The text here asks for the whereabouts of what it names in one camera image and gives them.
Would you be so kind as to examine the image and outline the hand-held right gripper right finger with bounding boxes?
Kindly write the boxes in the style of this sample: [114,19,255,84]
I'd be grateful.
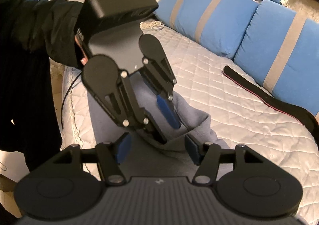
[185,133,265,186]

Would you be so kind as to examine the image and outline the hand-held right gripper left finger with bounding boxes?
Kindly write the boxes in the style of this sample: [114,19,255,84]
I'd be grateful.
[53,132,132,186]

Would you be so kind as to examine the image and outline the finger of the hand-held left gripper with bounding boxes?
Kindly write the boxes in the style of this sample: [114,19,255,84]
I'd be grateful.
[140,55,181,130]
[86,70,168,145]

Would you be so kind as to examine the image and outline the grey-blue sweatpants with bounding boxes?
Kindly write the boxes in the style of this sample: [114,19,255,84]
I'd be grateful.
[87,82,231,183]

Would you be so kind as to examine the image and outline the person's left hand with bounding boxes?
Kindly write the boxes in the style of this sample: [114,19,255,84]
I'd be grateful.
[74,36,88,64]

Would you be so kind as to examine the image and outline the grey quilted bedspread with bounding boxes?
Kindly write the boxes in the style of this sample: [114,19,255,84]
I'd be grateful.
[50,23,319,225]

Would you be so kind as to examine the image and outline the blue pillow with grey stripes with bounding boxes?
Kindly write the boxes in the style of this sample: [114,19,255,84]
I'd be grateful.
[156,0,260,59]
[233,0,319,119]

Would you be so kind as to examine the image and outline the beige fuzzy blanket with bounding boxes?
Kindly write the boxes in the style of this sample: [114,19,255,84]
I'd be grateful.
[280,0,319,22]

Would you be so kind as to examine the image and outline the black strap with red edge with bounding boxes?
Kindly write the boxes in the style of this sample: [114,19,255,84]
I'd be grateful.
[223,65,319,138]

